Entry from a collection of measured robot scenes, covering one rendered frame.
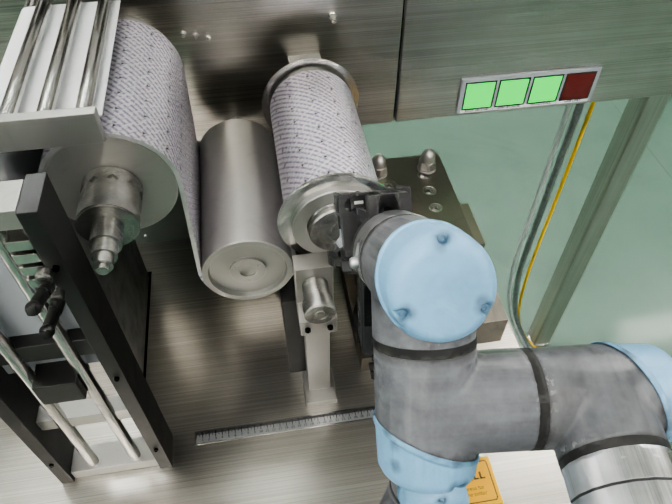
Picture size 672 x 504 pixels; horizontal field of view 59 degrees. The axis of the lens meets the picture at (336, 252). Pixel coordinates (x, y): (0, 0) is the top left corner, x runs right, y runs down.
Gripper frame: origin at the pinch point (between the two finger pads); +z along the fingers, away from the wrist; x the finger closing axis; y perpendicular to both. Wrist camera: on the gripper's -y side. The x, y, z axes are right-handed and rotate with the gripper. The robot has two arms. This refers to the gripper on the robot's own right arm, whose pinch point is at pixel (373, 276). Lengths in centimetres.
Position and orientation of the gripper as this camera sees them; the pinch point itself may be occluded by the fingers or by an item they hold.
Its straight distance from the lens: 89.8
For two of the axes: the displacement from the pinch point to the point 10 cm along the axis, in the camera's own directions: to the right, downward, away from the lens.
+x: -9.9, 1.2, -1.0
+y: 0.0, -6.6, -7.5
